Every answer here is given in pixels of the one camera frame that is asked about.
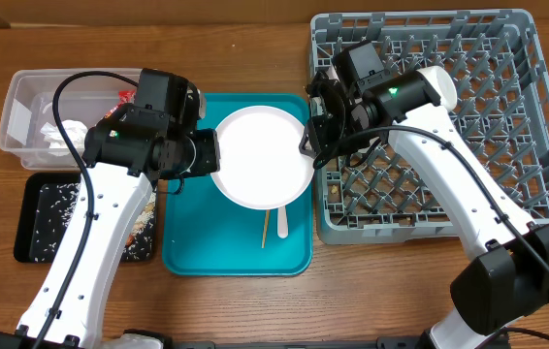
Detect large white plate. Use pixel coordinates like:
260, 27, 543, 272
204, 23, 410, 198
211, 106, 314, 210

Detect wooden chopstick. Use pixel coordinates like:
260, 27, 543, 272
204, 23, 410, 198
261, 209, 271, 249

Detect white plastic fork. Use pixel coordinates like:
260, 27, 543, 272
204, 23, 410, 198
277, 206, 289, 238

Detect red snack wrapper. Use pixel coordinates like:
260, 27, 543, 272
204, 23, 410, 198
105, 89, 136, 118

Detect small white bowl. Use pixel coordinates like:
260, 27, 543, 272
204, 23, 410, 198
418, 66, 458, 111

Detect white napkin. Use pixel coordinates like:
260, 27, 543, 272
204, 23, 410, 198
41, 120, 88, 156

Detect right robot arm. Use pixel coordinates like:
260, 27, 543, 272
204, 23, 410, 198
300, 41, 549, 348

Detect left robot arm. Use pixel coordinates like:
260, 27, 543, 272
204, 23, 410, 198
0, 69, 220, 348

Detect spilled rice and peanuts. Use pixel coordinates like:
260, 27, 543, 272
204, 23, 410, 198
29, 183, 156, 263

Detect black plastic tray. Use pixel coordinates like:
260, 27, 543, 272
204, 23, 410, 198
13, 171, 158, 264

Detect grey dish rack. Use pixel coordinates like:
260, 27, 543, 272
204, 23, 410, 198
308, 9, 549, 244

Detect clear plastic bin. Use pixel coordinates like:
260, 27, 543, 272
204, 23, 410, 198
0, 68, 141, 171

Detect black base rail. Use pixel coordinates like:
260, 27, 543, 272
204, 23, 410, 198
109, 329, 513, 349

